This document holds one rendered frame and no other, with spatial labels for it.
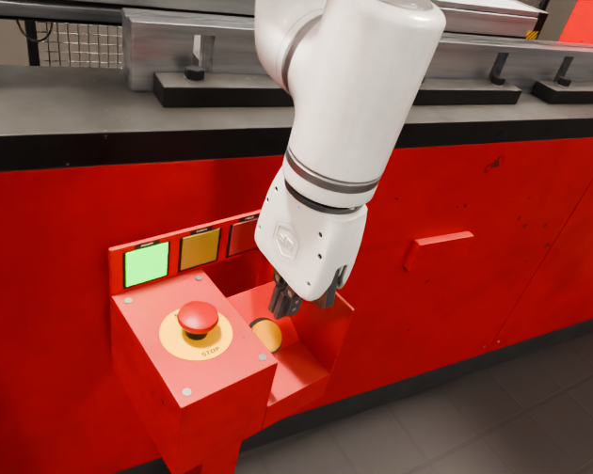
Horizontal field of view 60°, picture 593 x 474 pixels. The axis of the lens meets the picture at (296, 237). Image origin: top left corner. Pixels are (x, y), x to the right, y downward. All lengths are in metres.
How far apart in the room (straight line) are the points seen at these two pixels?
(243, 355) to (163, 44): 0.44
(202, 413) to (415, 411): 1.12
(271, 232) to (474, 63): 0.68
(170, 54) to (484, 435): 1.29
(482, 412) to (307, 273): 1.26
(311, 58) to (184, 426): 0.33
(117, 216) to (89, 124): 0.13
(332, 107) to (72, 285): 0.52
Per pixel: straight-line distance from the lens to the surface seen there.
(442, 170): 0.97
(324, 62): 0.38
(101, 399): 1.00
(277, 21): 0.43
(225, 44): 0.79
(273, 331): 0.61
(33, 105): 0.72
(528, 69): 1.20
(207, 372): 0.50
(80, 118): 0.69
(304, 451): 1.39
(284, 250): 0.48
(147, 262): 0.55
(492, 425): 1.66
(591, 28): 2.25
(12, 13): 1.01
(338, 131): 0.38
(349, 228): 0.43
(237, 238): 0.60
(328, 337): 0.59
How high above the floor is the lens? 1.17
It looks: 36 degrees down
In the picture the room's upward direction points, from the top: 13 degrees clockwise
